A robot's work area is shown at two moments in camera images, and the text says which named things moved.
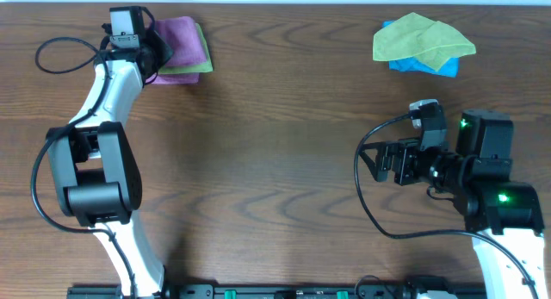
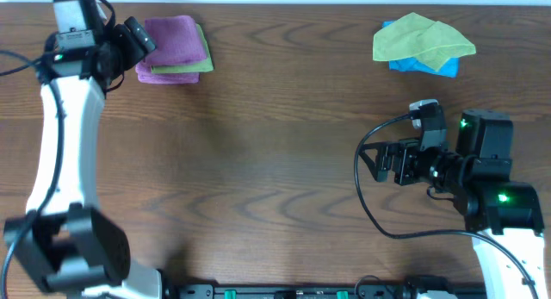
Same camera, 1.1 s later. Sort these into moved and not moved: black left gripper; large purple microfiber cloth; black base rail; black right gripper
Moved: black left gripper
Not moved: black right gripper; large purple microfiber cloth; black base rail
